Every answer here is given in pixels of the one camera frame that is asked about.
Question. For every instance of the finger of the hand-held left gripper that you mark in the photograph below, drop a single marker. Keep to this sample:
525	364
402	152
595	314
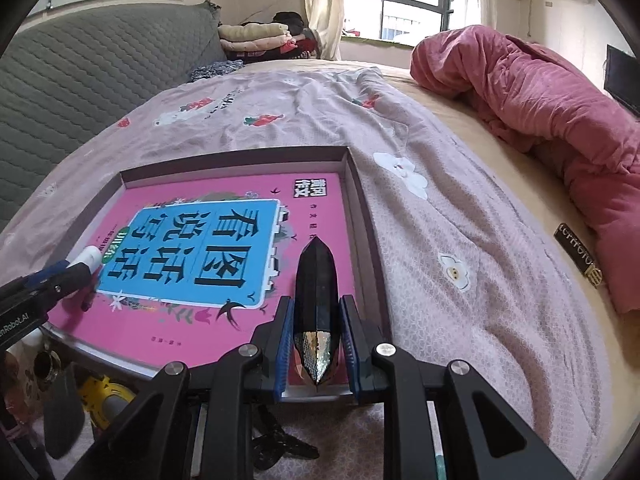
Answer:
50	272
70	282

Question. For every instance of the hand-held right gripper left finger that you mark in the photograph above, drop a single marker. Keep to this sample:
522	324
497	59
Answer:
284	345

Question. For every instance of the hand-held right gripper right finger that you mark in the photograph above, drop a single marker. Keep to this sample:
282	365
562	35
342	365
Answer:
350	345

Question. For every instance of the white bottle with red label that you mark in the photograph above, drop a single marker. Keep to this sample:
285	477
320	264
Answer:
90	256

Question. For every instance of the shallow cardboard box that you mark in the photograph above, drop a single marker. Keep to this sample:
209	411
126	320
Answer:
370	260

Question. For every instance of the black link watch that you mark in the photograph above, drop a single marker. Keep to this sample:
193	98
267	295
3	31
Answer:
275	447

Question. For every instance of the pink and blue book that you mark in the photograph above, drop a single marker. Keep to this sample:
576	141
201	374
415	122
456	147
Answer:
150	325

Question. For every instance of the yellow tape measure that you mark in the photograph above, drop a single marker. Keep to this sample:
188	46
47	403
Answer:
105	396

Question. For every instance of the grey quilted headboard cover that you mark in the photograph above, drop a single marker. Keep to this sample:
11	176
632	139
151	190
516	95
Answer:
75	85

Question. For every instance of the black and gold fabric tag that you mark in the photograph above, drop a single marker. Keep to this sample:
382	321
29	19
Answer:
577	252

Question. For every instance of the beige mattress sheet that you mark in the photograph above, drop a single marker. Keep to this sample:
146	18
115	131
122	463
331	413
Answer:
500	150

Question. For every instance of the dark patterned cloth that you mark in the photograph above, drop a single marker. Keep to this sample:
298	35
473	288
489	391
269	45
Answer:
215	70

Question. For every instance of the beige folded blanket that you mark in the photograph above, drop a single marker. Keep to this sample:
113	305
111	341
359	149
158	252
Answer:
250	35

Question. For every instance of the pink quilt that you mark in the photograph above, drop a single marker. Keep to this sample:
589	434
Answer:
550	110

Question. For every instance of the pile of dark clothes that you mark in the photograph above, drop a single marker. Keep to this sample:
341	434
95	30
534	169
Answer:
295	35

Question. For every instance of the black wall television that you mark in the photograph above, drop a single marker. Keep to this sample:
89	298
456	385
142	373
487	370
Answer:
622	77

